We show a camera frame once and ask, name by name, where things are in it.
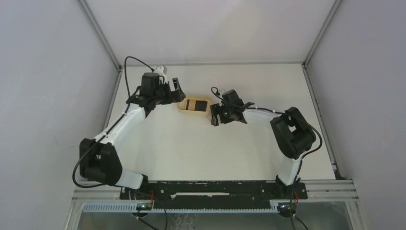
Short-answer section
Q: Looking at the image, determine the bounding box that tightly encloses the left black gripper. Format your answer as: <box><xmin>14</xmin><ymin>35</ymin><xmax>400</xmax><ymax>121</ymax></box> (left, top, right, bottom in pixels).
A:
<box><xmin>153</xmin><ymin>79</ymin><xmax>185</xmax><ymax>106</ymax></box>

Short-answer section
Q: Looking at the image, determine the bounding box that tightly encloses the beige card holder wallet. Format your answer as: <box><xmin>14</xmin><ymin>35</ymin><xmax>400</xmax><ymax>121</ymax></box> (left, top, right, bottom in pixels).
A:
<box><xmin>205</xmin><ymin>111</ymin><xmax>212</xmax><ymax>122</ymax></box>

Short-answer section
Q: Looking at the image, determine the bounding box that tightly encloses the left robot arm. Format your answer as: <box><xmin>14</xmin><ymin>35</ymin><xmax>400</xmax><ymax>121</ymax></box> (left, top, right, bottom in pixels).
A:
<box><xmin>73</xmin><ymin>70</ymin><xmax>186</xmax><ymax>200</ymax></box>

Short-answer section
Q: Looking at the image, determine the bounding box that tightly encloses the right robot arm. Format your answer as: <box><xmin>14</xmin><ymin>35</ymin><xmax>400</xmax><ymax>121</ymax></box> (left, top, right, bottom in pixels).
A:
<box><xmin>210</xmin><ymin>87</ymin><xmax>323</xmax><ymax>199</ymax></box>

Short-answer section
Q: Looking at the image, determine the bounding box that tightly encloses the black card in tray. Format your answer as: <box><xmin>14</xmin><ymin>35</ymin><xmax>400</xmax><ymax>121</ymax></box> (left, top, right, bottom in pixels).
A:
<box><xmin>194</xmin><ymin>100</ymin><xmax>208</xmax><ymax>112</ymax></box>

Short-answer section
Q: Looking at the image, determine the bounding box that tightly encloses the wooden oval tray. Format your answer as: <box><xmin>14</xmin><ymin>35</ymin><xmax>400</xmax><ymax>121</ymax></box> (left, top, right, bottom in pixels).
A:
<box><xmin>177</xmin><ymin>94</ymin><xmax>213</xmax><ymax>116</ymax></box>

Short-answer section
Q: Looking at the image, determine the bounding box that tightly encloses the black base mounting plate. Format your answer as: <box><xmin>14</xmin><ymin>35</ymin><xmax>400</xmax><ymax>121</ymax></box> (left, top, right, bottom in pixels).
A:
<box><xmin>119</xmin><ymin>180</ymin><xmax>308</xmax><ymax>210</ymax></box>

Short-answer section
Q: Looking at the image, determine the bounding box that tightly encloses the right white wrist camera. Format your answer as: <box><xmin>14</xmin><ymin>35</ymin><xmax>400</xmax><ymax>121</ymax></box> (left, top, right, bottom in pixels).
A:
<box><xmin>216</xmin><ymin>88</ymin><xmax>226</xmax><ymax>97</ymax></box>

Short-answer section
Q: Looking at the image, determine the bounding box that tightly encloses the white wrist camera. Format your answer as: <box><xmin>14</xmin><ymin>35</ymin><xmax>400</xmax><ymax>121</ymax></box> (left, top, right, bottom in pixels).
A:
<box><xmin>216</xmin><ymin>88</ymin><xmax>226</xmax><ymax>97</ymax></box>
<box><xmin>154</xmin><ymin>66</ymin><xmax>167</xmax><ymax>77</ymax></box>

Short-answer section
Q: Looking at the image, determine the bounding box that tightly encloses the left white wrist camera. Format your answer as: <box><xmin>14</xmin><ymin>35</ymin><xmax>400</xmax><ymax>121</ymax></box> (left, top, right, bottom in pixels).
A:
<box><xmin>154</xmin><ymin>66</ymin><xmax>167</xmax><ymax>77</ymax></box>

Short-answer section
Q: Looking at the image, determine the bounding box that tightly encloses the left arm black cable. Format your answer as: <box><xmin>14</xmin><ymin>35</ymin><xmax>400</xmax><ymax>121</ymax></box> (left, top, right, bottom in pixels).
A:
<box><xmin>72</xmin><ymin>56</ymin><xmax>156</xmax><ymax>189</ymax></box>

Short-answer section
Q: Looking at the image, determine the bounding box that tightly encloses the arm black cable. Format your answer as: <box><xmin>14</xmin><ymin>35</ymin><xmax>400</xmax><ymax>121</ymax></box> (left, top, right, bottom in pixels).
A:
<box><xmin>211</xmin><ymin>86</ymin><xmax>323</xmax><ymax>230</ymax></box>
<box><xmin>72</xmin><ymin>56</ymin><xmax>156</xmax><ymax>189</ymax></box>

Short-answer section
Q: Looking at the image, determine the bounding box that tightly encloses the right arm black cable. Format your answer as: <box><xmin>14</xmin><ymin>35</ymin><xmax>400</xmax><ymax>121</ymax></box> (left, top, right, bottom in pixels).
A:
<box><xmin>211</xmin><ymin>86</ymin><xmax>323</xmax><ymax>230</ymax></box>

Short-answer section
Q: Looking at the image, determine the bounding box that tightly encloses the white cable duct strip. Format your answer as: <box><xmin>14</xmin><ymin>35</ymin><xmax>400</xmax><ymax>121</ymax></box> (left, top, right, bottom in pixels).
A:
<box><xmin>82</xmin><ymin>203</ymin><xmax>280</xmax><ymax>214</ymax></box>

